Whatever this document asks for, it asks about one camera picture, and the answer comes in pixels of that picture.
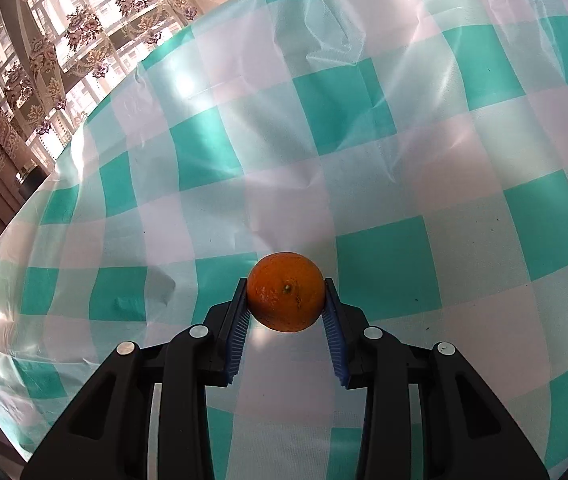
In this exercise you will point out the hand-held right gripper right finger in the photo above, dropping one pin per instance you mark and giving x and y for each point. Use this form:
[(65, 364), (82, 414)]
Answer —
[(336, 340)]

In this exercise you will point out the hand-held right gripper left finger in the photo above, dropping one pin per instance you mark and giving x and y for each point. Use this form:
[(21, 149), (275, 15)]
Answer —
[(236, 337)]

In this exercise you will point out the small bright orange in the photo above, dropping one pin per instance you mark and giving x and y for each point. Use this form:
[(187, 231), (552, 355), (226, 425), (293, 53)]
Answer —
[(286, 292)]

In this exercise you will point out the window with white frame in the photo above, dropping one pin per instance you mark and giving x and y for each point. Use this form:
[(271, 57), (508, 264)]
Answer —
[(73, 15)]

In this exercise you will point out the teal white checkered tablecloth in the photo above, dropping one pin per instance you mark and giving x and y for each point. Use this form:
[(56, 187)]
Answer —
[(364, 160)]

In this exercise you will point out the sheer floral lace curtain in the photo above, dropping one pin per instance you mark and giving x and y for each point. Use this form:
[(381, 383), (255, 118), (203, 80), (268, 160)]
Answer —
[(83, 35)]

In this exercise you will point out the dark jar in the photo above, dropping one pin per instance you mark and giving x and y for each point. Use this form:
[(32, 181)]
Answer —
[(27, 178)]

